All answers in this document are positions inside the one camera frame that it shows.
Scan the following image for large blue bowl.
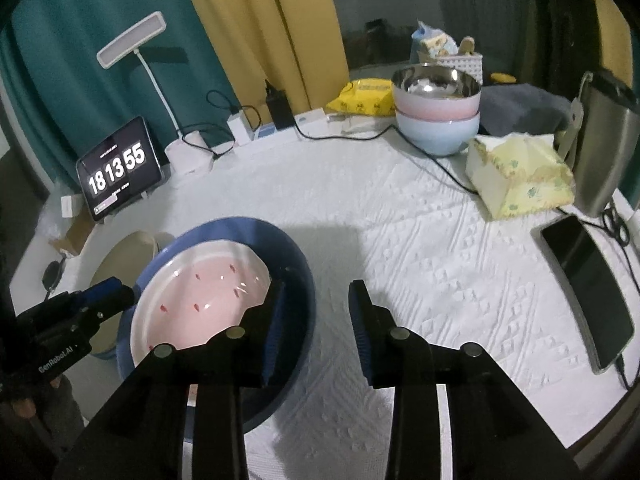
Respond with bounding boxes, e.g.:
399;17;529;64
116;216;317;436

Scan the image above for brown cardboard box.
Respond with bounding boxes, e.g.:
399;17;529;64
47;200;98;258

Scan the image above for white charger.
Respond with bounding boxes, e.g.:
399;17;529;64
227;110;253;146

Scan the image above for teal curtain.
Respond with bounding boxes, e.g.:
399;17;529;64
0;0;238;196

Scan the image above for white power strip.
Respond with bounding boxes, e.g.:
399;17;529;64
250;107;351;146

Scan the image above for yellow tissue pack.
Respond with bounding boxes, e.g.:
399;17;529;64
466;133;575;221

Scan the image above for yellow curtain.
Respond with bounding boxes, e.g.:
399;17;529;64
585;0;636;81
175;0;351;111

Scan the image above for black charger cable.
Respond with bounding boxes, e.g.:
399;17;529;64
206;90;263;131

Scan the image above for white desk lamp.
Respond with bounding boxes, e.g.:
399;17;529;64
96;11;216;176

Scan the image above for light blue bowl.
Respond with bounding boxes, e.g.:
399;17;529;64
396;110;481;157

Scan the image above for pink steel-lined bowl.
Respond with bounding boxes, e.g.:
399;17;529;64
391;65;482;122

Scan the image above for white textured tablecloth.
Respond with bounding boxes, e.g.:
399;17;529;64
10;130;640;480

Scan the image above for steel thermos flask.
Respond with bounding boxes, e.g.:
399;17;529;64
557;71;640;218

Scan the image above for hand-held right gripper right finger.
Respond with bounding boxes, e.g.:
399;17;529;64
348;280;583;480

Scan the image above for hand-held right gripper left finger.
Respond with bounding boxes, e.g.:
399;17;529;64
52;280;288;480

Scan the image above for beige plate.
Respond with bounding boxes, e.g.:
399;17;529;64
92;231;173;356

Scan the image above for yellow wipes packet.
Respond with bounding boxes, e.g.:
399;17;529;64
326;78;396;118

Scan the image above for black charger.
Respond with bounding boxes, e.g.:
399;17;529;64
264;80;296;130

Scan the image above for black round device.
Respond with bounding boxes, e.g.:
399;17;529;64
42;261;63;291

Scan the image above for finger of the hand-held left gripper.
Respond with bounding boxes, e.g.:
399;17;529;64
75;276;137;313
72;299;137;334

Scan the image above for black smartphone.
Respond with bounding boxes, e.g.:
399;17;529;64
540;214;636;375

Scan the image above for white basket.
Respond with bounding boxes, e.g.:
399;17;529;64
425;51;483;86

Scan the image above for pink and white bowl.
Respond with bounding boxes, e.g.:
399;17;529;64
130;241;273;368

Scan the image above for black tablet showing clock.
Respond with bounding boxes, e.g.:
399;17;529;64
76;116;163;222

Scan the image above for long black cable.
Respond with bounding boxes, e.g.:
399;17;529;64
294;121;482;195

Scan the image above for grey cloth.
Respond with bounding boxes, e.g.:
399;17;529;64
480;82;573;137

